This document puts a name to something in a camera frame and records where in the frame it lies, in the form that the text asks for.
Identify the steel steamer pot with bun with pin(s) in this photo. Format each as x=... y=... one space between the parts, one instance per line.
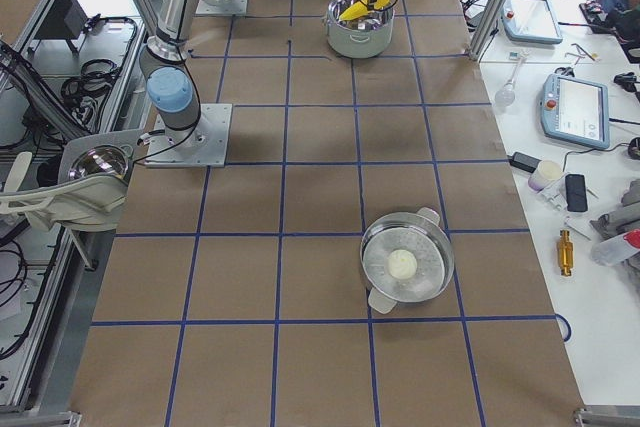
x=418 y=232

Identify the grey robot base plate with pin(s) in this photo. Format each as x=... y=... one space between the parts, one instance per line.
x=207 y=146

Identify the white steamed bun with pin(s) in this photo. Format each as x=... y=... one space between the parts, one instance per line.
x=402 y=264

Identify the far teach pendant tablet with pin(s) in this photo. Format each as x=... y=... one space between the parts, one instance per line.
x=531 y=21

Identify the steel bowl on tray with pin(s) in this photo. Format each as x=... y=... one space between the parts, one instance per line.
x=107 y=159

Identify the black phone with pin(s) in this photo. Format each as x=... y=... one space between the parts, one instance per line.
x=576 y=193

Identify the teach pendant tablet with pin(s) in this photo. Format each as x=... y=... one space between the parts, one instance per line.
x=531 y=21
x=575 y=111

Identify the black monitor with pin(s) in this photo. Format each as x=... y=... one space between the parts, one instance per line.
x=66 y=21

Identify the near teach pendant tablet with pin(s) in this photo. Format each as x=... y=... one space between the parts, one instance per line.
x=575 y=111

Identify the white purple cup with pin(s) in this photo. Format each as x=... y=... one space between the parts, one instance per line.
x=545 y=173

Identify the yellow toy corn cob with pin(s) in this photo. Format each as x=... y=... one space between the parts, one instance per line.
x=362 y=8

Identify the gold brass fitting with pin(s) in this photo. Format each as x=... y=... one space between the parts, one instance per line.
x=564 y=249

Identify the white chair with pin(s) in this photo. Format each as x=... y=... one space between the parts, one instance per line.
x=90 y=204

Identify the black power adapter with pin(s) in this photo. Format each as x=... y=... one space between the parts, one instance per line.
x=523 y=162

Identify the white pot with steel interior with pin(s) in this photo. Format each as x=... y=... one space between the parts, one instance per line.
x=361 y=38

